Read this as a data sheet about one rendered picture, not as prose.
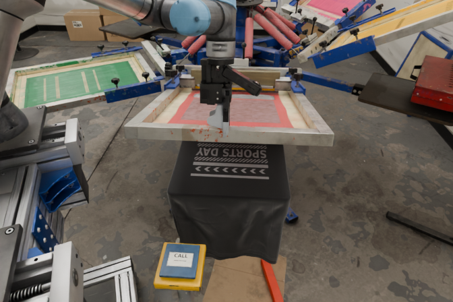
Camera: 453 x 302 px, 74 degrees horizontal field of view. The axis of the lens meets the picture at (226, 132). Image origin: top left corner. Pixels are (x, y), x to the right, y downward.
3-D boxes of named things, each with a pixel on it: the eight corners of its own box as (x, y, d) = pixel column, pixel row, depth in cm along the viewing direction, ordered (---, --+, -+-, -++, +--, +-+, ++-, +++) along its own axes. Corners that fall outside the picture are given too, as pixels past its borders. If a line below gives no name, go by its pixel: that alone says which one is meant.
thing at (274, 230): (279, 265, 130) (291, 199, 105) (176, 259, 133) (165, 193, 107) (278, 259, 133) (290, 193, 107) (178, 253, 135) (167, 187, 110)
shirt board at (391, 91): (451, 103, 174) (458, 90, 169) (448, 137, 147) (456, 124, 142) (252, 54, 234) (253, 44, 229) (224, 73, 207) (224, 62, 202)
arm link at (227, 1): (196, -9, 70) (216, -6, 77) (197, 40, 74) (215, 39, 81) (226, -10, 66) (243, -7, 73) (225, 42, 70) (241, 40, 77)
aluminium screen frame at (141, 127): (332, 146, 82) (334, 133, 81) (125, 138, 85) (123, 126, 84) (291, 87, 156) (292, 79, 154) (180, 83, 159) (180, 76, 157)
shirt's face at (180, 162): (289, 199, 106) (289, 198, 105) (168, 193, 108) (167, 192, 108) (278, 123, 144) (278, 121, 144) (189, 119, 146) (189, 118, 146)
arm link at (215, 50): (236, 40, 79) (234, 42, 72) (235, 57, 81) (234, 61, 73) (207, 39, 80) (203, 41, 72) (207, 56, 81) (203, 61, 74)
